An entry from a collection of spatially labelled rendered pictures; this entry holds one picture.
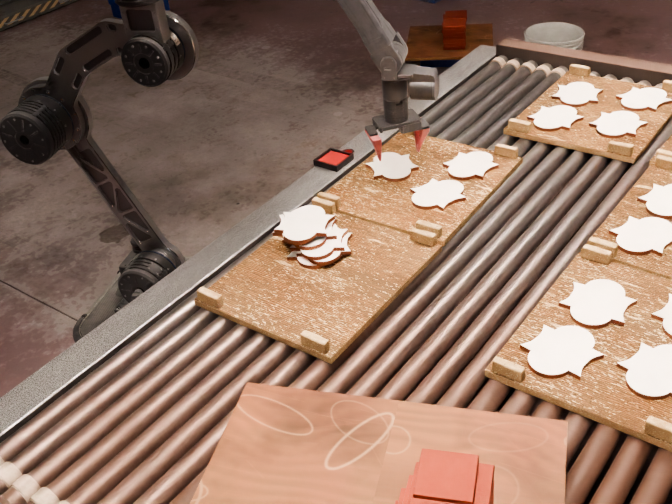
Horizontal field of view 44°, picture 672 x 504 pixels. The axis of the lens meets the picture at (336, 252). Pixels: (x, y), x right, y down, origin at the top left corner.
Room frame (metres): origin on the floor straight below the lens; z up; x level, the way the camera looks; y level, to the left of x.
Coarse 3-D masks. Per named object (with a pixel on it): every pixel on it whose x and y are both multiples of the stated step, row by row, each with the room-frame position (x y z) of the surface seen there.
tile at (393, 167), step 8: (392, 152) 1.85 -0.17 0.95; (376, 160) 1.82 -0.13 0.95; (384, 160) 1.82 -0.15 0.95; (392, 160) 1.81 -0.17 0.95; (400, 160) 1.81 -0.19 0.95; (408, 160) 1.80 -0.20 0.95; (376, 168) 1.78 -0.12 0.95; (384, 168) 1.78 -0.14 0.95; (392, 168) 1.77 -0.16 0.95; (400, 168) 1.77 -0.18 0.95; (408, 168) 1.76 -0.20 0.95; (416, 168) 1.77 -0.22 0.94; (376, 176) 1.75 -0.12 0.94; (384, 176) 1.74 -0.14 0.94; (392, 176) 1.73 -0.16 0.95; (400, 176) 1.73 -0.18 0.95; (408, 176) 1.73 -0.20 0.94
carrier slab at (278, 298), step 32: (352, 224) 1.56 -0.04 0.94; (256, 256) 1.47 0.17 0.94; (352, 256) 1.43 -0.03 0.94; (384, 256) 1.42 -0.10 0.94; (416, 256) 1.41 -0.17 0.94; (224, 288) 1.37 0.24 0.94; (256, 288) 1.36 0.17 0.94; (288, 288) 1.35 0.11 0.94; (320, 288) 1.34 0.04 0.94; (352, 288) 1.32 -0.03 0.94; (384, 288) 1.31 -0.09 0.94; (256, 320) 1.26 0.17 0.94; (288, 320) 1.24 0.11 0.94; (320, 320) 1.23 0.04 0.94; (352, 320) 1.22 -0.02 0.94; (320, 352) 1.14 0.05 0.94
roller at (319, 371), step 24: (528, 168) 1.77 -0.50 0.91; (504, 192) 1.67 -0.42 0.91; (480, 216) 1.57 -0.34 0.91; (456, 240) 1.49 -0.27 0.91; (432, 264) 1.41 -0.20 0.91; (408, 288) 1.34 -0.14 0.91; (384, 312) 1.27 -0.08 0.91; (360, 336) 1.20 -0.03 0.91; (336, 360) 1.14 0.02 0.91; (312, 384) 1.09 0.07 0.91; (192, 480) 0.90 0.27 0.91
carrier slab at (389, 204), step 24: (384, 144) 1.92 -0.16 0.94; (408, 144) 1.91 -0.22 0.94; (432, 144) 1.89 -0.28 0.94; (456, 144) 1.88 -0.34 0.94; (360, 168) 1.81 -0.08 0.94; (432, 168) 1.77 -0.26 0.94; (504, 168) 1.73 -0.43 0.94; (336, 192) 1.70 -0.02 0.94; (360, 192) 1.69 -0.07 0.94; (384, 192) 1.68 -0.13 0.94; (408, 192) 1.67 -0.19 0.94; (480, 192) 1.63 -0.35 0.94; (360, 216) 1.59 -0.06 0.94; (384, 216) 1.58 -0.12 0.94; (408, 216) 1.57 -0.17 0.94; (432, 216) 1.56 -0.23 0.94; (456, 216) 1.54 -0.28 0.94
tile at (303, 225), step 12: (288, 216) 1.52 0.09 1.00; (300, 216) 1.52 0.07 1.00; (312, 216) 1.51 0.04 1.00; (324, 216) 1.51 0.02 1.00; (276, 228) 1.48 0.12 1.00; (288, 228) 1.47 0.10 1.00; (300, 228) 1.47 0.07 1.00; (312, 228) 1.46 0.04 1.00; (324, 228) 1.46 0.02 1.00; (288, 240) 1.44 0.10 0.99; (300, 240) 1.43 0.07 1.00
